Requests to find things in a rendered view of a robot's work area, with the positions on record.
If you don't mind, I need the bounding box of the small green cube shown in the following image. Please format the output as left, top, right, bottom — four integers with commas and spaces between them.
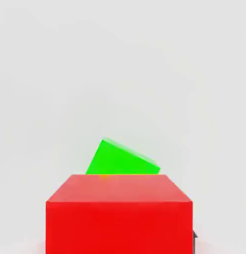
85, 137, 161, 175

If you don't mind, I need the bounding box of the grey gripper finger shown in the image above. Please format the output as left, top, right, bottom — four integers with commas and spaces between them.
192, 230, 199, 254

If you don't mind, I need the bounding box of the small red cube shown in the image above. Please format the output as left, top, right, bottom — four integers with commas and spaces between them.
45, 174, 193, 254

